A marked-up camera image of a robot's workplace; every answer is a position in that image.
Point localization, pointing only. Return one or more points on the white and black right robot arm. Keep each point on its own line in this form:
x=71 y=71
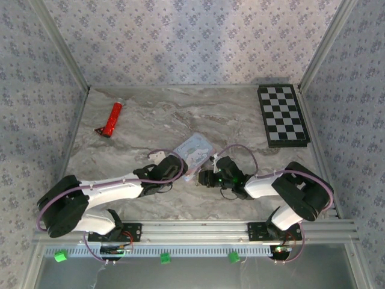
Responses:
x=300 y=192

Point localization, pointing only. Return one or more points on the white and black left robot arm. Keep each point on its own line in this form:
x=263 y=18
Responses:
x=108 y=192

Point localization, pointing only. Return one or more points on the red glitter tool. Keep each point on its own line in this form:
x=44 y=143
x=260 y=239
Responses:
x=113 y=119

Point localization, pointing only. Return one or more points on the green connector block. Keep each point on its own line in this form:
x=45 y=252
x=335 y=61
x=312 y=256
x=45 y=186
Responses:
x=233 y=257
x=165 y=258
x=60 y=256

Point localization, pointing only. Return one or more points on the black and grey chessboard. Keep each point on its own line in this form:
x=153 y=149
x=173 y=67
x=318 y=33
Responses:
x=281 y=114

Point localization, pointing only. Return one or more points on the small circuit board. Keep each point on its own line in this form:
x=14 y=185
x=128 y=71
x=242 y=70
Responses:
x=117 y=250
x=282 y=249

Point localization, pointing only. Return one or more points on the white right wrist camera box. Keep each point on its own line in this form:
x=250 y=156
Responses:
x=215 y=164

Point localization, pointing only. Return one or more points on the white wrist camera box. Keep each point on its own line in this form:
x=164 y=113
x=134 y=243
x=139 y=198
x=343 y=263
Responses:
x=215 y=164
x=157 y=157

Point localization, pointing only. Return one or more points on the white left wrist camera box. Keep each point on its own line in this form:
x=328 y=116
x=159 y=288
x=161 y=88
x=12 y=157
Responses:
x=157 y=157

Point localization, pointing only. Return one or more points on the aluminium mounting rail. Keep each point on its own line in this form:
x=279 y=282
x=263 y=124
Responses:
x=192 y=231

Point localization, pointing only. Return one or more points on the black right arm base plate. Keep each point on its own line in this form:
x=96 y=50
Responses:
x=255 y=231

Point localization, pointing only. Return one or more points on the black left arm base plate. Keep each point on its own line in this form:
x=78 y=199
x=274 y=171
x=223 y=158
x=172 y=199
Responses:
x=133 y=231

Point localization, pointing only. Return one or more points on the aluminium frame post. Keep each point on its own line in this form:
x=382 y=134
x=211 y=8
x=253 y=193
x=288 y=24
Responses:
x=328 y=45
x=60 y=45

